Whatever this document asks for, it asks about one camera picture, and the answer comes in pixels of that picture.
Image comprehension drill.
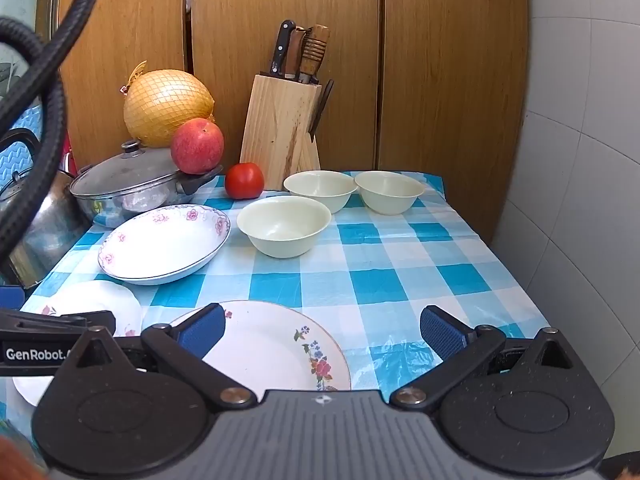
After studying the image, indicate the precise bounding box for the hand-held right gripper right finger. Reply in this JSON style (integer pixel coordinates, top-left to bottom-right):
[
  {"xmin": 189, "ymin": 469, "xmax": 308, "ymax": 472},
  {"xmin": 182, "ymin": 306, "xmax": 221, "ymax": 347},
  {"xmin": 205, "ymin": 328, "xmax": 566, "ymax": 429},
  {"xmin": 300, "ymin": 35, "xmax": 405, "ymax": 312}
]
[{"xmin": 390, "ymin": 305, "xmax": 583, "ymax": 413}]

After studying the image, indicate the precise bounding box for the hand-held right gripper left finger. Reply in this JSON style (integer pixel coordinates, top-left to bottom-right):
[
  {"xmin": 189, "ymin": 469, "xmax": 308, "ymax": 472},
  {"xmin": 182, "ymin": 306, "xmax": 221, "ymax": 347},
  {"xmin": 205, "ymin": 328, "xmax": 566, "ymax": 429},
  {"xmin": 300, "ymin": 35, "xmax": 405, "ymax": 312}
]
[{"xmin": 60, "ymin": 302, "xmax": 258, "ymax": 413}]

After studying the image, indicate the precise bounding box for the small white floral plate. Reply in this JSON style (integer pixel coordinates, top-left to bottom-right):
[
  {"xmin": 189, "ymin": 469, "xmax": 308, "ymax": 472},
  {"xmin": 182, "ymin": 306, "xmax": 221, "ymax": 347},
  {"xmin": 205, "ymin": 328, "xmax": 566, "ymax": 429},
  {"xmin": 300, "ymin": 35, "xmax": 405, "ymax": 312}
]
[{"xmin": 12, "ymin": 280, "xmax": 143, "ymax": 407}]

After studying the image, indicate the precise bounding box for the gold rim colourful flower plate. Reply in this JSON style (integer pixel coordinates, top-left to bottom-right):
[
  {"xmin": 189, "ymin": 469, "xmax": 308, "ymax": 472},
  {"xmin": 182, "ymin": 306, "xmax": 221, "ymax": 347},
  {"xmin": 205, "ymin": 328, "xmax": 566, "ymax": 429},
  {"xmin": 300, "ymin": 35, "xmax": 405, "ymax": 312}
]
[{"xmin": 167, "ymin": 300, "xmax": 352, "ymax": 392}]

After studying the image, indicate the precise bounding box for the pink floral deep plate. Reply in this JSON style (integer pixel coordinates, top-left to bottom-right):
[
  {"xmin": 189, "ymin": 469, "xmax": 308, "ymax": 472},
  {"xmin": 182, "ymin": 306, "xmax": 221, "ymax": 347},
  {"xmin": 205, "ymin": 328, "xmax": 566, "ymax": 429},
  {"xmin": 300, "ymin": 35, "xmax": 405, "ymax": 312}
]
[{"xmin": 97, "ymin": 204, "xmax": 232, "ymax": 286}]

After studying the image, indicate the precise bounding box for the cream bowl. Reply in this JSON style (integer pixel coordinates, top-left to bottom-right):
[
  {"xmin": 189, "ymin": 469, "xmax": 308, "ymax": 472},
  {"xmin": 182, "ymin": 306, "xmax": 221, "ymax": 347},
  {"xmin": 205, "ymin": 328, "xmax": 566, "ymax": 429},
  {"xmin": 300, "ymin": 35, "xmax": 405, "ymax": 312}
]
[
  {"xmin": 283, "ymin": 170, "xmax": 359, "ymax": 214},
  {"xmin": 237, "ymin": 196, "xmax": 332, "ymax": 259},
  {"xmin": 354, "ymin": 170, "xmax": 426, "ymax": 216}
]

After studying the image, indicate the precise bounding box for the steel kettle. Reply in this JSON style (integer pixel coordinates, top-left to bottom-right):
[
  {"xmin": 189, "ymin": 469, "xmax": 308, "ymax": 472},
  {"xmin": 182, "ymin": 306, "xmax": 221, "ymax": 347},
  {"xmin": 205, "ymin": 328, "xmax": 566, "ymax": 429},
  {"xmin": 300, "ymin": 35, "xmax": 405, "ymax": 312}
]
[{"xmin": 0, "ymin": 127, "xmax": 93, "ymax": 288}]

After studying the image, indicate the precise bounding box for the blue white checkered tablecloth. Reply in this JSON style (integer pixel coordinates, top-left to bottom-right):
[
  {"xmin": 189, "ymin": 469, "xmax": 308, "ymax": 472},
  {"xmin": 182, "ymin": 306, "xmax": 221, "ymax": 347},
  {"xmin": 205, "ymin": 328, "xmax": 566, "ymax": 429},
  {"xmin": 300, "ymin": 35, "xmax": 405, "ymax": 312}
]
[{"xmin": 7, "ymin": 169, "xmax": 551, "ymax": 441}]

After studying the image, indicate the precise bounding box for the steel pot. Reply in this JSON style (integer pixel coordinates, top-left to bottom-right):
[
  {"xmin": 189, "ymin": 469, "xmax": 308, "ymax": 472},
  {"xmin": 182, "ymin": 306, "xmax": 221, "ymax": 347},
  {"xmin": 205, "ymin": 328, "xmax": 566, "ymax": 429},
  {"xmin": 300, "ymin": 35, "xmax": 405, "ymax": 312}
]
[{"xmin": 70, "ymin": 162, "xmax": 224, "ymax": 228}]

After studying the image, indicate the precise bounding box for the red tomato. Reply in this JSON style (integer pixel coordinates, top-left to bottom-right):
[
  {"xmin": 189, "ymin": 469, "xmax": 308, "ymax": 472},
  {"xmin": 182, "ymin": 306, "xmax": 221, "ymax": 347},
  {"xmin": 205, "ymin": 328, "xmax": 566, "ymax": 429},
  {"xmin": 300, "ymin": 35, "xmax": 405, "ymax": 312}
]
[{"xmin": 224, "ymin": 162, "xmax": 265, "ymax": 199}]

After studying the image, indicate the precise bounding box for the red box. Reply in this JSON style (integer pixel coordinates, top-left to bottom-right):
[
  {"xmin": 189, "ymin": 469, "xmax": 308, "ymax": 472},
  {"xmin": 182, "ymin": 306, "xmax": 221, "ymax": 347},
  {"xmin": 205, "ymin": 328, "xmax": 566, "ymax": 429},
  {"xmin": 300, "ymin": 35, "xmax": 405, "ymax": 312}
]
[{"xmin": 59, "ymin": 127, "xmax": 76, "ymax": 173}]

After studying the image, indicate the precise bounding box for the glass pot lid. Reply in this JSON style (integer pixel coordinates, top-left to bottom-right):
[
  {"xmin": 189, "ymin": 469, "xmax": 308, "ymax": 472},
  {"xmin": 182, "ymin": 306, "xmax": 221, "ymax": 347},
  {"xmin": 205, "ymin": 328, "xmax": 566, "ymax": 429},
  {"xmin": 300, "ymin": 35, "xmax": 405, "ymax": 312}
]
[{"xmin": 70, "ymin": 141, "xmax": 188, "ymax": 197}]

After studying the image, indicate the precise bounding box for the blue foam mat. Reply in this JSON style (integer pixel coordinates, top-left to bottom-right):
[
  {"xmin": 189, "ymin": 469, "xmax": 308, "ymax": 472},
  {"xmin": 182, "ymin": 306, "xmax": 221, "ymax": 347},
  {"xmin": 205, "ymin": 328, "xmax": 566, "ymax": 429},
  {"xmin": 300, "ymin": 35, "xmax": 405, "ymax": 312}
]
[{"xmin": 0, "ymin": 102, "xmax": 46, "ymax": 201}]

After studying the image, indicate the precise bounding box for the red apple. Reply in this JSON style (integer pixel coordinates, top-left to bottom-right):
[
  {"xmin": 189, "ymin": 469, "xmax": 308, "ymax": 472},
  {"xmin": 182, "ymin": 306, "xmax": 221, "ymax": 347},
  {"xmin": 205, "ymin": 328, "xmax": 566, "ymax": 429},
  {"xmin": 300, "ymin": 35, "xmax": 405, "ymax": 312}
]
[{"xmin": 171, "ymin": 117, "xmax": 225, "ymax": 176}]

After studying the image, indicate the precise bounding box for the wooden knife block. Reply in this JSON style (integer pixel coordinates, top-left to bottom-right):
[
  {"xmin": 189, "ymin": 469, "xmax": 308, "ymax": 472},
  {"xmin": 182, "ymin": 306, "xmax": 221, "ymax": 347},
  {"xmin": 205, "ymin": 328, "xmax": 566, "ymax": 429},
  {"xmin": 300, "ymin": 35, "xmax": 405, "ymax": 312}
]
[{"xmin": 240, "ymin": 74, "xmax": 323, "ymax": 191}]

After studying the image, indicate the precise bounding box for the pomelo in yellow net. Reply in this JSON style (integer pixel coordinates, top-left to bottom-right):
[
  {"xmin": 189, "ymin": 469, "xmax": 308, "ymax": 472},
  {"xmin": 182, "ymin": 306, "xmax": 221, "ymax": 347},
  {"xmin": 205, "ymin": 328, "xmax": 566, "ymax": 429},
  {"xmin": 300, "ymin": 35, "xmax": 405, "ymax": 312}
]
[{"xmin": 120, "ymin": 60, "xmax": 216, "ymax": 148}]

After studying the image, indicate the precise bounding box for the wooden door panel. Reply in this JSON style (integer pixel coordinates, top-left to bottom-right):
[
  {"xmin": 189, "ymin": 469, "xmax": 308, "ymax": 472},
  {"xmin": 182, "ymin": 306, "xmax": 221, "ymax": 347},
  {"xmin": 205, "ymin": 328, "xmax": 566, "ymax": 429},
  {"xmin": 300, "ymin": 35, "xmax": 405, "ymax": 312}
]
[
  {"xmin": 191, "ymin": 0, "xmax": 382, "ymax": 171},
  {"xmin": 59, "ymin": 0, "xmax": 190, "ymax": 171},
  {"xmin": 379, "ymin": 0, "xmax": 531, "ymax": 241}
]

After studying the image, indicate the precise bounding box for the black braided cable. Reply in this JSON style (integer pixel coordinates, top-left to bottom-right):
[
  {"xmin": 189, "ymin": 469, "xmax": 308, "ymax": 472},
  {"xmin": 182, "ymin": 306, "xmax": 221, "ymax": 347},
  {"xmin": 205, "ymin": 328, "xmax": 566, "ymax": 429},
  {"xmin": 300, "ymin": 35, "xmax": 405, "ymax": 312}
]
[{"xmin": 0, "ymin": 0, "xmax": 104, "ymax": 261}]

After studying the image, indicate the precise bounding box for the brown handle knife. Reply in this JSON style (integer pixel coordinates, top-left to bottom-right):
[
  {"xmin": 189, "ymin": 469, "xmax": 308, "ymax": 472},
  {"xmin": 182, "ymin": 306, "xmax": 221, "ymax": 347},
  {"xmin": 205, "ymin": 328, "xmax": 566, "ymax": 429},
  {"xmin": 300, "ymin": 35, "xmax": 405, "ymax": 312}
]
[{"xmin": 285, "ymin": 26, "xmax": 307, "ymax": 81}]

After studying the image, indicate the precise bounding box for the black riveted handle knife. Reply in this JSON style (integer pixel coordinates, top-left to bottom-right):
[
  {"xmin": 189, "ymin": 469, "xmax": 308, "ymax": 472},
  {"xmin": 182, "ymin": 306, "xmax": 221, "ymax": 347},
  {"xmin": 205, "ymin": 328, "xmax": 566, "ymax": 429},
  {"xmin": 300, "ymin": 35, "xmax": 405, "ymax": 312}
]
[{"xmin": 269, "ymin": 20, "xmax": 297, "ymax": 78}]

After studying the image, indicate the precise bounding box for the ribbed wooden handle knife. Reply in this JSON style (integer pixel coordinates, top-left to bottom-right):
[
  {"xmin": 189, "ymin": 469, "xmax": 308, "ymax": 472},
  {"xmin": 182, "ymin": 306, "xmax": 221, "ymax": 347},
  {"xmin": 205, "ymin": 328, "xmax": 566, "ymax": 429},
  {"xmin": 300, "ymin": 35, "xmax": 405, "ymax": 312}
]
[{"xmin": 299, "ymin": 25, "xmax": 332, "ymax": 85}]

